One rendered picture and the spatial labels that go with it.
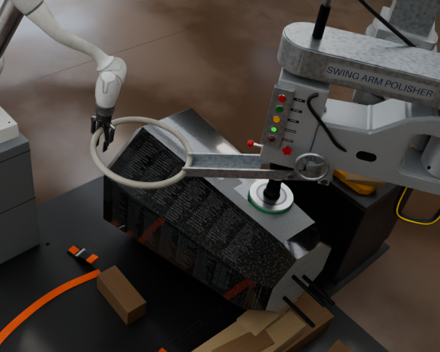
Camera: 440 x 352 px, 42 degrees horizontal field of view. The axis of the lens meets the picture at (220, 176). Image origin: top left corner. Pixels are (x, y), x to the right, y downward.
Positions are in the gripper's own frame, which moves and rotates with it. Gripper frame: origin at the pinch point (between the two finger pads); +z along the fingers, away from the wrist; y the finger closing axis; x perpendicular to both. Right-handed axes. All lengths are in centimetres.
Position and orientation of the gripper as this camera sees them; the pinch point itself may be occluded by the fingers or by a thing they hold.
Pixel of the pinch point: (100, 143)
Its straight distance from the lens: 288.5
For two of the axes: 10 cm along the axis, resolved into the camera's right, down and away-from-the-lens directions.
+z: -2.2, 7.0, 6.8
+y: 8.7, 4.6, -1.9
